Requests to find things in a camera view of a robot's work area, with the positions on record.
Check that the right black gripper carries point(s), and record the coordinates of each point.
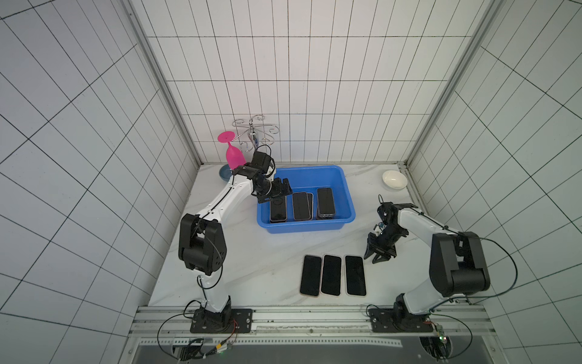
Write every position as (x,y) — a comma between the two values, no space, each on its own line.
(384,237)

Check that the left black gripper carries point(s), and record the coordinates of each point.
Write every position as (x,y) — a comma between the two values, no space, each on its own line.
(277,191)

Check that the black phone removed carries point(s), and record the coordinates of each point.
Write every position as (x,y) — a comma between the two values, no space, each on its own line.
(355,276)
(331,275)
(311,276)
(278,210)

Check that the black phone stack top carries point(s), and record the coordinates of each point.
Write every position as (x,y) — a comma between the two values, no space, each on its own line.
(300,206)

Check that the black phone stack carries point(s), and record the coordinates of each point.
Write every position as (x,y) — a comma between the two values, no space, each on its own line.
(326,205)
(300,206)

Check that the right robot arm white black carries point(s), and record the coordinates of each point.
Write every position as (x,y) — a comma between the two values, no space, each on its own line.
(457,264)

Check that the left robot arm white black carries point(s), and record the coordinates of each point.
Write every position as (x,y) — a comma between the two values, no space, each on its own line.
(202,244)

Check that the black phone middle stack under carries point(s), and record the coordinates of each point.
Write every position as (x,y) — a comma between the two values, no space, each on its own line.
(311,205)

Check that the black phone right stack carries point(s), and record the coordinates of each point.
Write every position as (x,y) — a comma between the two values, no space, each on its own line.
(326,205)

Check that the blue plastic storage box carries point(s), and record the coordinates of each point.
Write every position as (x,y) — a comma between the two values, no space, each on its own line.
(309,179)

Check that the pink wine glass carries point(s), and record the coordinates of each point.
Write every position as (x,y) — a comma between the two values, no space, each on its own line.
(235,157)

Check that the blue grey saucer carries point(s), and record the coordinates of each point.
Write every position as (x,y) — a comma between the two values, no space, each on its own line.
(226,173)

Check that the white bowl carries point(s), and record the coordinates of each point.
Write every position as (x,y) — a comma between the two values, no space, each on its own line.
(394,180)

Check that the right electronics board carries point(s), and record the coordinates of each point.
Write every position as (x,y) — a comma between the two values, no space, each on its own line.
(440,346)

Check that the electronics board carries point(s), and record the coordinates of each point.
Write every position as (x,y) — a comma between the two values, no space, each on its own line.
(440,346)
(194,350)

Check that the left electronics board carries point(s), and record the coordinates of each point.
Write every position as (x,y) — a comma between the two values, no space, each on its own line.
(194,350)

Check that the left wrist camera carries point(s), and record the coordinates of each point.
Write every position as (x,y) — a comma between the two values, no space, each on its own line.
(264,163)

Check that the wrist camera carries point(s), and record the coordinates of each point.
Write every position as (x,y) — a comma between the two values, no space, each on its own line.
(264,163)
(396,214)

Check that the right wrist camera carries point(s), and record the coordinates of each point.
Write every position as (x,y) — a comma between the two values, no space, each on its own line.
(396,214)

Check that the silver wire glass rack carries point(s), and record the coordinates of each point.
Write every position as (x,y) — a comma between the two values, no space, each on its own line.
(253,133)

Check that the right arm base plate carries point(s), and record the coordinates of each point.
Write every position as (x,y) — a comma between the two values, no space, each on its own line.
(393,321)

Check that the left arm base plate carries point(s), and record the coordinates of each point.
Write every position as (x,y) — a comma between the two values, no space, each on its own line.
(230,320)

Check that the aluminium mounting rail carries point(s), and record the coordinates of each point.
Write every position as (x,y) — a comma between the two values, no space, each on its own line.
(271,325)

